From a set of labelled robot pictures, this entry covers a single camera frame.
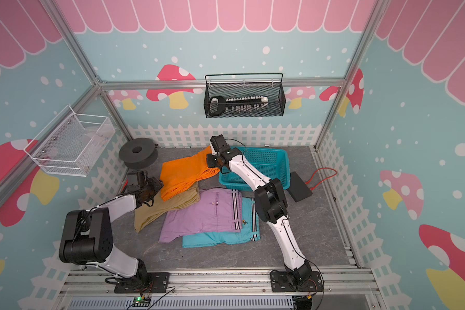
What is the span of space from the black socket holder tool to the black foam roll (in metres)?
0.49

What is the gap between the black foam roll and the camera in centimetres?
111

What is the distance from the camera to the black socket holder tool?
2.92 feet
